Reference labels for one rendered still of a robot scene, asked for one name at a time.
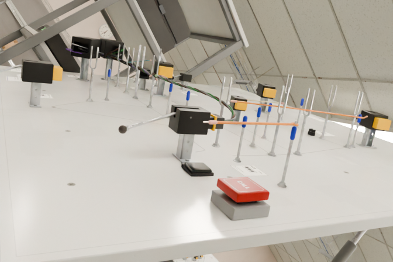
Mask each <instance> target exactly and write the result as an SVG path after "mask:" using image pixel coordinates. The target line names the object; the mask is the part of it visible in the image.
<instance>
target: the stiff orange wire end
mask: <svg viewBox="0 0 393 262"><path fill-rule="evenodd" d="M203 123H209V124H212V125H215V124H234V125H283V126H299V124H295V123H294V122H291V123H274V122H232V121H217V120H209V121H203Z"/></svg>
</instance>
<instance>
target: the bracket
mask: <svg viewBox="0 0 393 262"><path fill-rule="evenodd" d="M194 136H195V135H187V134H179V139H178V146H177V152H176V153H172V154H173V155H174V156H175V157H176V158H177V159H178V160H179V161H180V162H181V163H194V161H193V160H192V159H191V154H192V147H193V143H194Z"/></svg>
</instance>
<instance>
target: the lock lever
mask: <svg viewBox="0 0 393 262"><path fill-rule="evenodd" d="M173 115H176V112H173V113H169V114H166V115H163V116H159V117H157V118H154V119H150V120H147V121H144V122H140V123H137V124H134V125H130V126H129V125H127V126H126V127H127V131H128V130H129V129H131V128H134V127H138V126H141V125H145V124H147V123H151V122H154V121H157V120H160V119H164V118H167V117H169V116H173Z"/></svg>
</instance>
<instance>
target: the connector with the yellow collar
mask: <svg viewBox="0 0 393 262"><path fill-rule="evenodd" d="M212 114H213V115H215V116H217V121H225V119H224V118H223V117H221V116H219V115H217V114H214V113H212ZM210 120H214V117H212V116H211V117H210ZM223 125H224V124H216V127H215V129H223ZM212 128H213V125H212V124H209V127H208V129H212Z"/></svg>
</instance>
